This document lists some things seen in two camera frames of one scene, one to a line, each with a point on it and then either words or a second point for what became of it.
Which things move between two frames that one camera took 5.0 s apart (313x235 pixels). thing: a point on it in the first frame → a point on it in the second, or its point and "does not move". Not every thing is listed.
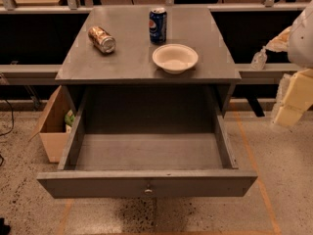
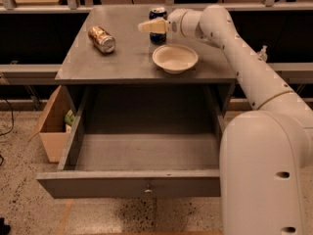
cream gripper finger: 297,100 → 160,25
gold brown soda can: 102,39 does not move
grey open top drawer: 148,142 does not move
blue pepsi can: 157,25 does not move
